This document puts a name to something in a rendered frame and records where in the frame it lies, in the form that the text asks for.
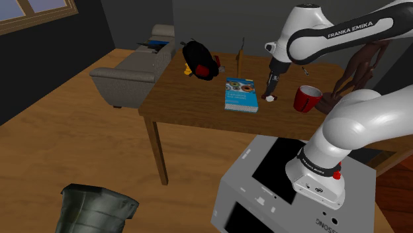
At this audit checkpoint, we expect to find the thin upright wooden stick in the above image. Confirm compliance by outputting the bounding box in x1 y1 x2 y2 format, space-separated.
236 36 246 79

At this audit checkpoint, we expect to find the red mug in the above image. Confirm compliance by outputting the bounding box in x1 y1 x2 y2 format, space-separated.
292 85 324 114

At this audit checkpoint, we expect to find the blue book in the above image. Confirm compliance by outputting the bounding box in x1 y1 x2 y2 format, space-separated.
224 77 259 114

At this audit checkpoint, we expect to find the black red backpack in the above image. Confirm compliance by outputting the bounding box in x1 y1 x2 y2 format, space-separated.
179 38 226 82

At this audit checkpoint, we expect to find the brown human figure statue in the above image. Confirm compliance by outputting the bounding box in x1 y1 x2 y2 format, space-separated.
317 40 391 116

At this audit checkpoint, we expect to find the brown wooden table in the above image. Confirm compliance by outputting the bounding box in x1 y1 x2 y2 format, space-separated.
138 48 413 187

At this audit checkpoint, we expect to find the grey sofa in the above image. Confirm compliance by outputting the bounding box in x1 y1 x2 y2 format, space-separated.
89 23 177 110

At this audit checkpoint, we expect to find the grey robot stand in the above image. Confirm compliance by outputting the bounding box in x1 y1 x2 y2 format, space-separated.
210 134 396 233

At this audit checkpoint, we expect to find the dark green bin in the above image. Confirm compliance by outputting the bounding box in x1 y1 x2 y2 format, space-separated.
54 183 140 233

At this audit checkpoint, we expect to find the wooden framed window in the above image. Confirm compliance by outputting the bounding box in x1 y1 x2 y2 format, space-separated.
0 0 79 36

